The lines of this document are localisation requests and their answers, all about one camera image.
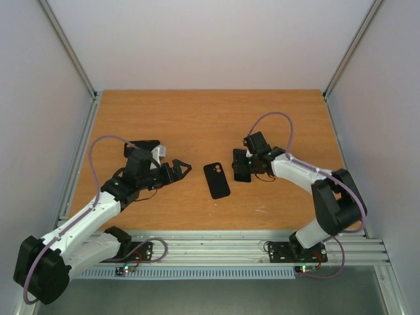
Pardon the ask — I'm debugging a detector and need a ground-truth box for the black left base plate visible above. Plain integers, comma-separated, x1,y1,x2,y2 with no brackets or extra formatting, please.
101,241,154,263

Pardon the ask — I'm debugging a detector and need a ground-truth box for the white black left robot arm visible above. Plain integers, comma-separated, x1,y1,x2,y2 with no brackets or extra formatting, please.
13,144,192,305

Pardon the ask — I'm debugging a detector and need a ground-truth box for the aluminium frame rail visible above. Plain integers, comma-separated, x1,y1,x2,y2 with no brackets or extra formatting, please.
322,0,385,237
37,0,102,227

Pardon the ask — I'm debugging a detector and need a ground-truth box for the aluminium frame rail left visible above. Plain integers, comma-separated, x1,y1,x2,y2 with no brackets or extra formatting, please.
37,0,102,227

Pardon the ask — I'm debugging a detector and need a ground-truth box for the black silicone phone case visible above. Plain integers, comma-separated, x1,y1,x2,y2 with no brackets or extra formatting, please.
203,162,230,200

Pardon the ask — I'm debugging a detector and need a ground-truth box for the left small circuit board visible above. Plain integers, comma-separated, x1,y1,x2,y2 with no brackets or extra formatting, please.
114,265,137,276

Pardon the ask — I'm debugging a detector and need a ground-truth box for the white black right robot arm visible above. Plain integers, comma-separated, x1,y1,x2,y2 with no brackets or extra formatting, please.
232,132,367,261

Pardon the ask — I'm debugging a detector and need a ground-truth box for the grey slotted cable duct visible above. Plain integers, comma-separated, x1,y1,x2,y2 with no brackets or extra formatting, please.
77,266,295,281

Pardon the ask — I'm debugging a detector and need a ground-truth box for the dark smartphone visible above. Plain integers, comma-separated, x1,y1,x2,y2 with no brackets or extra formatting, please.
232,148,251,183

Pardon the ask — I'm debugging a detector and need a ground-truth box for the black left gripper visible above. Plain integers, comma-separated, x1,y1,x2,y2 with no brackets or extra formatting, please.
139,160,192,190

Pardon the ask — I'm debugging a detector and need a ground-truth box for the aluminium front rail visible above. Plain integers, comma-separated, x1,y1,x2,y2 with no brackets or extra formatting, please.
128,230,390,266

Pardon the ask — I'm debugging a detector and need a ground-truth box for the small circuit board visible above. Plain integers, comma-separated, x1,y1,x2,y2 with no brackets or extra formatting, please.
295,264,319,274
114,265,137,276

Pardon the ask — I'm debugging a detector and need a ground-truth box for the white phone case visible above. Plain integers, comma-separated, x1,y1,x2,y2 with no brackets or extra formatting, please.
152,144,166,165

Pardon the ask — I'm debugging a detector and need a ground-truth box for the right small circuit board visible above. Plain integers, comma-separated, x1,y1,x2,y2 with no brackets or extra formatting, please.
295,264,319,274

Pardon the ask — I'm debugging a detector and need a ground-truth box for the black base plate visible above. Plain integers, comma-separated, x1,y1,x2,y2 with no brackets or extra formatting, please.
263,241,328,264
101,241,154,263

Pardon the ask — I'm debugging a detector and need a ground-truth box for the aluminium frame rail right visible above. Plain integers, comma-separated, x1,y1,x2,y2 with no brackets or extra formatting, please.
322,0,385,237

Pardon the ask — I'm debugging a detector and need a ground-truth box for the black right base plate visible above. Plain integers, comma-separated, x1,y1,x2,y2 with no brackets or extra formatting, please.
263,241,328,264

